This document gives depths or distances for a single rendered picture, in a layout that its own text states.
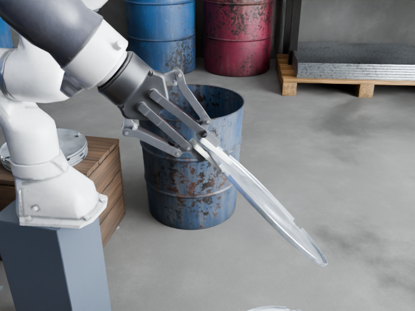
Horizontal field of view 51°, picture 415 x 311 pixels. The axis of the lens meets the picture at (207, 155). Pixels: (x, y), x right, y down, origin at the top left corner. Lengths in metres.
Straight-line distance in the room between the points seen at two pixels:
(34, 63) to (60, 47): 0.37
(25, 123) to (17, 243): 0.30
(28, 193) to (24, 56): 0.31
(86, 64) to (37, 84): 0.37
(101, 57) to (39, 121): 0.48
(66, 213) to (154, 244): 0.69
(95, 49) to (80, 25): 0.03
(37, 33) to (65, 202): 0.54
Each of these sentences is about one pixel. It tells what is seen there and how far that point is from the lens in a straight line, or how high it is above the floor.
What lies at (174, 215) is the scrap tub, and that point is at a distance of 1.74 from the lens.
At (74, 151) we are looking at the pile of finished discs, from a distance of 1.57.
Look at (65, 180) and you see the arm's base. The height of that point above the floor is 0.54.
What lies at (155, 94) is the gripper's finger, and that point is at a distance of 0.63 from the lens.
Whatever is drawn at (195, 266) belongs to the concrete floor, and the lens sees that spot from 1.60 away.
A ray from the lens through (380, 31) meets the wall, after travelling 4.43.
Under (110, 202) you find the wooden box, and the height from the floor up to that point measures 0.14.
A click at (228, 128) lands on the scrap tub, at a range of 1.59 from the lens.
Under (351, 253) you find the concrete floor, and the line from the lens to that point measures 1.74.
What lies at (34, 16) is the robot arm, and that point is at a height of 0.97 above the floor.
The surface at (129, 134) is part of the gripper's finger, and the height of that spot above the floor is 0.79.
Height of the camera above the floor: 1.05
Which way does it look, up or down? 27 degrees down
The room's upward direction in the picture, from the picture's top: straight up
